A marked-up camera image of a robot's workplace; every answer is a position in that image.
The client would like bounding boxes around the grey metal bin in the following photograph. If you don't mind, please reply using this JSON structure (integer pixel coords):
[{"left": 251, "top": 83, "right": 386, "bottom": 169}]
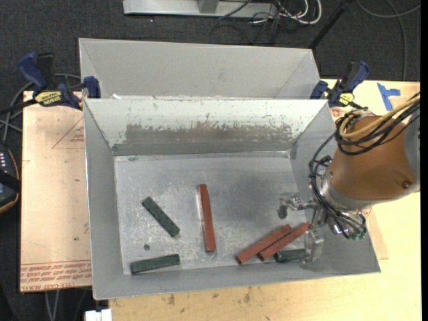
[{"left": 78, "top": 37, "right": 381, "bottom": 301}]

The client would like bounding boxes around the dark green flat block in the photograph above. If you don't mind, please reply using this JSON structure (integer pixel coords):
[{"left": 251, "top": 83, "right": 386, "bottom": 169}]
[
  {"left": 130, "top": 253, "right": 181, "bottom": 275},
  {"left": 141, "top": 197, "right": 181, "bottom": 238},
  {"left": 274, "top": 248, "right": 307, "bottom": 263}
]

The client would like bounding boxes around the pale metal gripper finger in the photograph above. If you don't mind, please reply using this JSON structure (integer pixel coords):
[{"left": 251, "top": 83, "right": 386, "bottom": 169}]
[
  {"left": 278, "top": 194, "right": 317, "bottom": 219},
  {"left": 302, "top": 228, "right": 325, "bottom": 264}
]

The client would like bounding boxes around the red-brown flat block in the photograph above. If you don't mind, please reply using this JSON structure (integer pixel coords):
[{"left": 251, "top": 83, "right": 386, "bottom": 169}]
[
  {"left": 235, "top": 224, "right": 294, "bottom": 265},
  {"left": 197, "top": 183, "right": 217, "bottom": 253},
  {"left": 256, "top": 221, "right": 312, "bottom": 262}
]

